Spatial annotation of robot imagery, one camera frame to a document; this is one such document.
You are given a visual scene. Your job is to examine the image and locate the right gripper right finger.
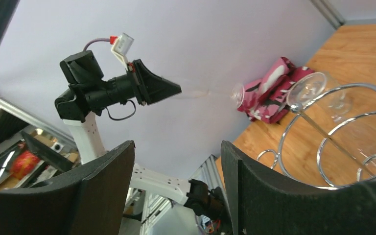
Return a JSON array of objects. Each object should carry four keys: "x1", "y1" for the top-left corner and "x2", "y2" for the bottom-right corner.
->
[{"x1": 221, "y1": 141, "x2": 376, "y2": 235}]

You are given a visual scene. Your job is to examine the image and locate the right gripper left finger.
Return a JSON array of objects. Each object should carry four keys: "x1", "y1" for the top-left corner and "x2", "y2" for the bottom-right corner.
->
[{"x1": 0, "y1": 141, "x2": 135, "y2": 235}]

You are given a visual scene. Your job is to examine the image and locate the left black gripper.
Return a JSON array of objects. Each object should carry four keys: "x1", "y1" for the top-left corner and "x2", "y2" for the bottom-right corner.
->
[{"x1": 128, "y1": 59, "x2": 182, "y2": 106}]

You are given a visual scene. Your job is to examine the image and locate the chrome wine glass rack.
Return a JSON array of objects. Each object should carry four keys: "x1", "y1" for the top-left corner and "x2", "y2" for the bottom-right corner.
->
[{"x1": 256, "y1": 83, "x2": 376, "y2": 189}]

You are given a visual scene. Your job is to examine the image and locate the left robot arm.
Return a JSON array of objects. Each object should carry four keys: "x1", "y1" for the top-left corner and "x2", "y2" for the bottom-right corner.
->
[{"x1": 55, "y1": 50, "x2": 230, "y2": 222}]

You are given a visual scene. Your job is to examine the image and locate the pink camouflage cloth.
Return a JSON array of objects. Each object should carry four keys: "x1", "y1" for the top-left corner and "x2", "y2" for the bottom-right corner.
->
[{"x1": 231, "y1": 57, "x2": 315, "y2": 124}]

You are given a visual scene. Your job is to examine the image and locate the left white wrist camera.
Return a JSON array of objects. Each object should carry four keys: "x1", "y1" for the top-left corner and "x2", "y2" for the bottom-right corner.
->
[{"x1": 111, "y1": 33, "x2": 134, "y2": 71}]

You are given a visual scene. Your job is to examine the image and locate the left aluminium frame post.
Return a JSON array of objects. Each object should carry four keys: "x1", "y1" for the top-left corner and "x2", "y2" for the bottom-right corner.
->
[{"x1": 310, "y1": 0, "x2": 346, "y2": 29}]

